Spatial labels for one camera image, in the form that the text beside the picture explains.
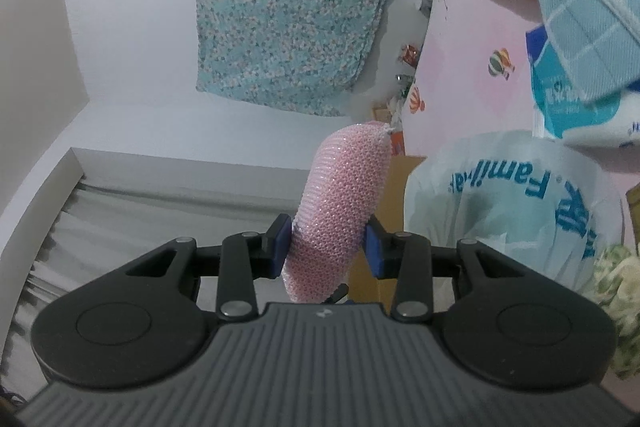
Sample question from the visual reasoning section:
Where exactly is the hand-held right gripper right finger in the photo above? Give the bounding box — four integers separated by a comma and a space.
362, 216, 551, 323

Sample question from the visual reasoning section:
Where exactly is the blue white tissue pack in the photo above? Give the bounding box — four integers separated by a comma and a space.
525, 24, 640, 150

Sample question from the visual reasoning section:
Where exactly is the green white cloth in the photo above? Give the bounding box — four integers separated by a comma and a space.
592, 244, 640, 378

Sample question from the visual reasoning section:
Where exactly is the floral wall cloth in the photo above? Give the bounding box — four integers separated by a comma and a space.
194, 0, 405, 116

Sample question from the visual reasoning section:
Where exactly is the pink balloon print sheet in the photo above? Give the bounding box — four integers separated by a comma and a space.
400, 0, 640, 258

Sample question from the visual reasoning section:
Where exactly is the gold tissue pack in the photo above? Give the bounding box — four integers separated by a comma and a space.
625, 186, 640, 233

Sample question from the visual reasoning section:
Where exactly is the grey curtain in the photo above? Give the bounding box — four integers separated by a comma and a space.
10, 179, 301, 383

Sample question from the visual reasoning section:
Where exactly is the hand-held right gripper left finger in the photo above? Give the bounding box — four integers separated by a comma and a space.
100, 214, 293, 321

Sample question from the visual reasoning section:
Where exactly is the white plastic bag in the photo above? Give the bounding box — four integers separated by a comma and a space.
402, 132, 626, 303

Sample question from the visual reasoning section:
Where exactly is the blue checked towel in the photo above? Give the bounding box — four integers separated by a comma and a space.
500, 0, 640, 102

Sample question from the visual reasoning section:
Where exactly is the brown cardboard box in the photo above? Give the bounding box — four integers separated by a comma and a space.
347, 154, 428, 313

